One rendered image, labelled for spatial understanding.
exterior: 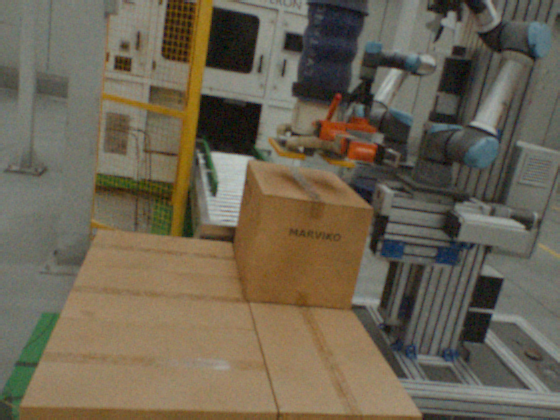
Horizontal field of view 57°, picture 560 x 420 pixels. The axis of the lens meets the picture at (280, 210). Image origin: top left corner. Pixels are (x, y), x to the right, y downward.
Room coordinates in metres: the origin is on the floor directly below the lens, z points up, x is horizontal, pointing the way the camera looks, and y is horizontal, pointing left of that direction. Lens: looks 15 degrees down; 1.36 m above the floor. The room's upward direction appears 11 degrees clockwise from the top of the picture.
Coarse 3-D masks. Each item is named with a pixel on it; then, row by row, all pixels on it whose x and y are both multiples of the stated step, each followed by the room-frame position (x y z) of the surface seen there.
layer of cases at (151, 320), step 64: (128, 256) 1.89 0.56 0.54; (192, 256) 2.01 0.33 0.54; (64, 320) 1.34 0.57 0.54; (128, 320) 1.41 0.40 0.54; (192, 320) 1.48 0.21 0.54; (256, 320) 1.56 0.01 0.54; (320, 320) 1.64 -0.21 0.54; (64, 384) 1.06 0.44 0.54; (128, 384) 1.11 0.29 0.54; (192, 384) 1.15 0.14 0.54; (256, 384) 1.20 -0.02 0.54; (320, 384) 1.26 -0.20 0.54; (384, 384) 1.32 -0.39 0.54
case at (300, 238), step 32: (256, 192) 1.86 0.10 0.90; (288, 192) 1.78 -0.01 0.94; (320, 192) 1.88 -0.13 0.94; (352, 192) 1.98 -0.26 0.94; (256, 224) 1.74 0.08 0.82; (288, 224) 1.71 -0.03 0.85; (320, 224) 1.74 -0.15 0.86; (352, 224) 1.76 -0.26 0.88; (256, 256) 1.69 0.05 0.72; (288, 256) 1.72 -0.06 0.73; (320, 256) 1.74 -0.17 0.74; (352, 256) 1.76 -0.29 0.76; (256, 288) 1.70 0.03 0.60; (288, 288) 1.72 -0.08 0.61; (320, 288) 1.75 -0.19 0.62; (352, 288) 1.77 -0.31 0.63
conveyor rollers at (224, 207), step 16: (224, 160) 4.22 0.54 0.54; (240, 160) 4.34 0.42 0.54; (208, 176) 3.50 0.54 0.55; (224, 176) 3.60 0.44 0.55; (240, 176) 3.71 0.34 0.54; (208, 192) 3.12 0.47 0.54; (224, 192) 3.15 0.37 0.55; (240, 192) 3.26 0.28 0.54; (208, 208) 2.77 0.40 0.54; (224, 208) 2.80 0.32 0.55
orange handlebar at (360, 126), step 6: (348, 126) 2.09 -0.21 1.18; (354, 126) 2.09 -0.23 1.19; (360, 126) 2.10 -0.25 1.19; (366, 126) 2.19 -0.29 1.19; (324, 132) 1.73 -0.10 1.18; (330, 132) 1.67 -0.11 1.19; (336, 132) 1.65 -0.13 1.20; (342, 132) 1.67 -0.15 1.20; (366, 132) 2.11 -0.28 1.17; (372, 132) 2.11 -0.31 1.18; (330, 138) 1.67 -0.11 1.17; (354, 150) 1.39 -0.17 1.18; (360, 150) 1.39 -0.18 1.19; (366, 150) 1.39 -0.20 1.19; (372, 150) 1.40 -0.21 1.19; (360, 156) 1.39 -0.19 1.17; (366, 156) 1.39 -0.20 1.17; (372, 156) 1.40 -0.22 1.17
